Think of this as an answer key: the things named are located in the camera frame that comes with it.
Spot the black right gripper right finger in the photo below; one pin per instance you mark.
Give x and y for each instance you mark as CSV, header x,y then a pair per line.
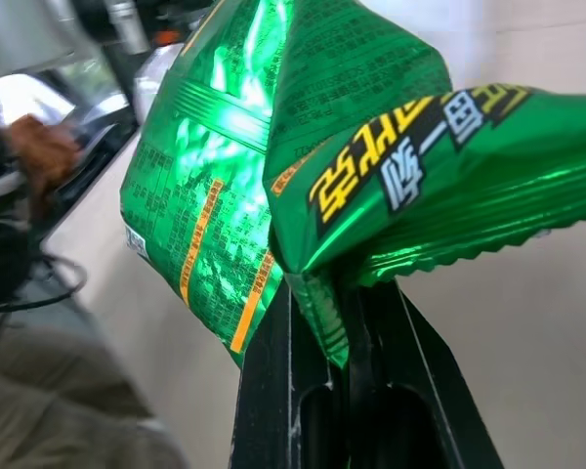
x,y
420,420

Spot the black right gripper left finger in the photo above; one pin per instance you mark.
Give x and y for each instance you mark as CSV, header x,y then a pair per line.
x,y
268,405

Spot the green foil snack bag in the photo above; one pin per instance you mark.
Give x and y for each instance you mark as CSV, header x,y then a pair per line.
x,y
351,146

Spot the silver foil bag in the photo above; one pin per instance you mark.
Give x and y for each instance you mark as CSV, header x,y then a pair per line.
x,y
155,78

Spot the person's bare hand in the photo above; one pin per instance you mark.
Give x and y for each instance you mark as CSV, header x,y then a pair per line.
x,y
44,151

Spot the person's khaki trousers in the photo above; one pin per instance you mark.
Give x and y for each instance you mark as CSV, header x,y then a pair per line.
x,y
49,405

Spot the person's white sleeve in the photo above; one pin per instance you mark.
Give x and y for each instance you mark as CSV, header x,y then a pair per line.
x,y
24,34

